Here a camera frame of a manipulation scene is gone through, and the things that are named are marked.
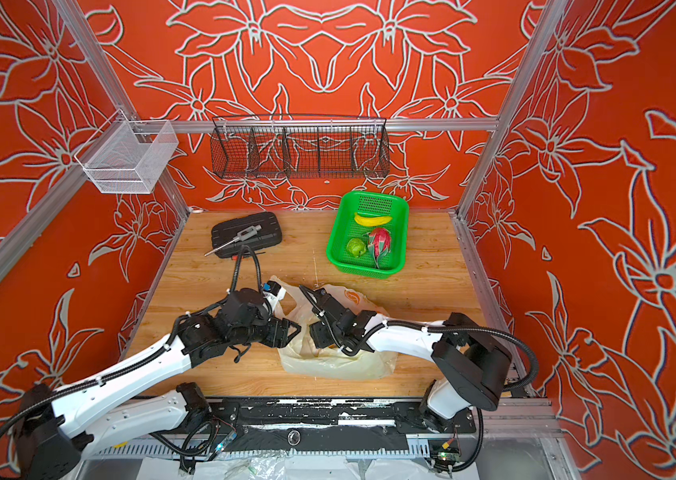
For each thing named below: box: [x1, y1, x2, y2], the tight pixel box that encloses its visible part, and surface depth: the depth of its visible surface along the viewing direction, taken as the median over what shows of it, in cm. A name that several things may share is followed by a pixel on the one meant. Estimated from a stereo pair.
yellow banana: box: [354, 213, 393, 227], surface depth 116 cm
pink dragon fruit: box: [364, 227, 391, 269], surface depth 102 cm
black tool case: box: [212, 212, 283, 259], surface depth 106 cm
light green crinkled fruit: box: [346, 238, 367, 257], surface depth 104 cm
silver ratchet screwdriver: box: [204, 224, 262, 257], surface depth 105 cm
